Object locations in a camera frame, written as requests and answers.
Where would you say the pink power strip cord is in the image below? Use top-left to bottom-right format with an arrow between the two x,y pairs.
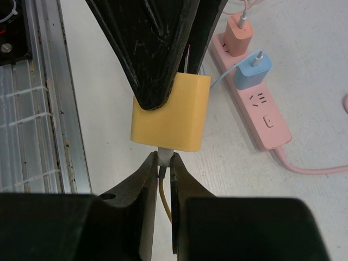
271,94 -> 348,176

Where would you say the pink charger cable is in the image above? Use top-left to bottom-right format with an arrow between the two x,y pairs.
222,0 -> 262,29

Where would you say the pink charger plug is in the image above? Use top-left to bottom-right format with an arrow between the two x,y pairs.
223,14 -> 253,57

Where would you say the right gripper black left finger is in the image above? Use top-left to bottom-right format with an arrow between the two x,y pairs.
1,152 -> 158,260

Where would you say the blue charger plug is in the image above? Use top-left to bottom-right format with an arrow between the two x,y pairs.
233,52 -> 272,90

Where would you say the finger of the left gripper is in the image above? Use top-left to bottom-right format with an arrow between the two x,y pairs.
87,0 -> 227,110

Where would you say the pink power strip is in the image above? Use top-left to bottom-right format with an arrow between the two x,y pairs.
208,33 -> 293,152

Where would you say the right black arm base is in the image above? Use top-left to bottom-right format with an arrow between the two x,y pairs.
1,0 -> 32,66

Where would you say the yellow charger cable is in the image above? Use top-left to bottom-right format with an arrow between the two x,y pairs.
157,147 -> 174,221

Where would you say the aluminium rail frame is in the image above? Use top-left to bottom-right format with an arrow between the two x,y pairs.
1,1 -> 91,194

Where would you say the yellow charger plug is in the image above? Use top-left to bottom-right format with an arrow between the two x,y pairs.
130,73 -> 211,152

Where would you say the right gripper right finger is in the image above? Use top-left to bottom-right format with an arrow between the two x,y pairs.
170,153 -> 330,260

